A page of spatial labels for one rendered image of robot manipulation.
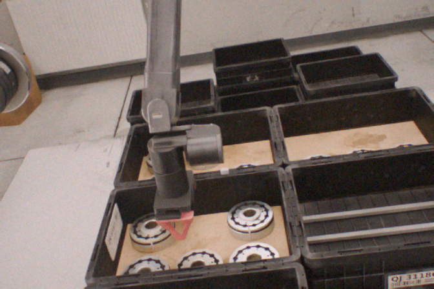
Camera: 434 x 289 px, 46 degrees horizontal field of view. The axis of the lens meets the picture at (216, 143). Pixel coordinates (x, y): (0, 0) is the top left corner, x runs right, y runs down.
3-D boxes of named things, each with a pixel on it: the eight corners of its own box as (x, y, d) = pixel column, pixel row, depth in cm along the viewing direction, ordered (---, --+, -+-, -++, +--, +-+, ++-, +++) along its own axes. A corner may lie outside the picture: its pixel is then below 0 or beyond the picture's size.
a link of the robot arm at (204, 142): (155, 103, 92) (146, 100, 84) (217, 96, 92) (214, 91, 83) (162, 168, 92) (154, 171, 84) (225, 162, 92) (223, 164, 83)
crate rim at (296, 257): (85, 293, 93) (82, 284, 92) (113, 195, 119) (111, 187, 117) (303, 269, 90) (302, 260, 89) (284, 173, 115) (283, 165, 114)
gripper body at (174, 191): (194, 177, 97) (188, 146, 93) (191, 213, 89) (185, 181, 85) (161, 180, 98) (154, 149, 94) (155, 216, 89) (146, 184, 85)
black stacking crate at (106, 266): (101, 327, 98) (84, 286, 92) (124, 226, 123) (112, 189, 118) (305, 306, 95) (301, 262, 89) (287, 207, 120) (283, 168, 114)
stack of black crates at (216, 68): (225, 144, 278) (212, 69, 256) (223, 119, 304) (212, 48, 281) (298, 133, 276) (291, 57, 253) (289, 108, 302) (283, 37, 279)
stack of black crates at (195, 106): (148, 199, 246) (124, 118, 223) (152, 165, 272) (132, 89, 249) (228, 187, 244) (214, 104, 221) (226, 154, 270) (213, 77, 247)
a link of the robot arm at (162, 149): (147, 129, 88) (144, 148, 84) (186, 125, 88) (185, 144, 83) (155, 160, 92) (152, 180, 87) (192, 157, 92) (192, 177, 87)
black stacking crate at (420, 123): (288, 206, 120) (284, 166, 115) (276, 142, 146) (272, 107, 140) (458, 185, 117) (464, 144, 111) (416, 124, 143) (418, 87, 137)
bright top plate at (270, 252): (229, 284, 96) (228, 281, 96) (228, 247, 105) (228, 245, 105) (282, 278, 95) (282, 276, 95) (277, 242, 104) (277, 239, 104)
